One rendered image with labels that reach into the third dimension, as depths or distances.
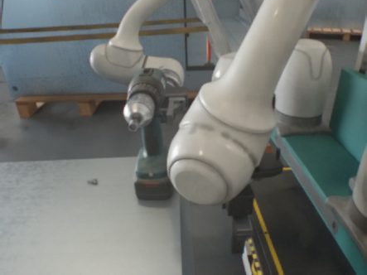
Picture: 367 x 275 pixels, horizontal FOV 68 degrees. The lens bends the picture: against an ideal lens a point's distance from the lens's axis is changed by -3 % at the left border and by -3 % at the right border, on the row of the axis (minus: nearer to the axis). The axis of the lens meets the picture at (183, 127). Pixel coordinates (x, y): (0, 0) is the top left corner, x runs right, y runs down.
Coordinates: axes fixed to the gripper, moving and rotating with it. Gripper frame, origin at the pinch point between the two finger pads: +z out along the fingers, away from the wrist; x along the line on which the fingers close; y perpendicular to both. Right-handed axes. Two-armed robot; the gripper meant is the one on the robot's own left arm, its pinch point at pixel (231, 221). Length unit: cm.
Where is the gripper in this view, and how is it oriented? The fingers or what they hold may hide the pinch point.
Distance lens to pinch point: 68.2
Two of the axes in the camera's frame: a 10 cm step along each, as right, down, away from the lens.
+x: 0.4, 4.6, -8.8
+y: -10.0, 0.5, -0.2
